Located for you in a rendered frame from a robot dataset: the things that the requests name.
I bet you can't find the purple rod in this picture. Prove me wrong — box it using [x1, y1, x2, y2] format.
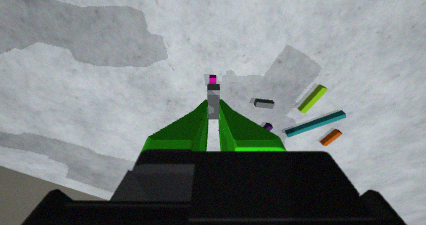
[263, 123, 273, 131]

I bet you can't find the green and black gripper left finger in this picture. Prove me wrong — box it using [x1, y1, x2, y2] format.
[140, 99, 208, 153]

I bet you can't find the turquoise rod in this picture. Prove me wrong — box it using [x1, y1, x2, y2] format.
[285, 110, 346, 137]

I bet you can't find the lime green bar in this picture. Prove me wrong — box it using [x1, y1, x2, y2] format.
[298, 84, 328, 113]

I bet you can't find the magenta block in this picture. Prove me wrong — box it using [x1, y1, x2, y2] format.
[209, 75, 216, 84]

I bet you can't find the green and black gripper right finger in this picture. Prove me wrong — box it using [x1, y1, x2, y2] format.
[219, 99, 286, 151]

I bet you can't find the orange rod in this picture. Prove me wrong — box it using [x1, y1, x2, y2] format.
[320, 129, 342, 146]

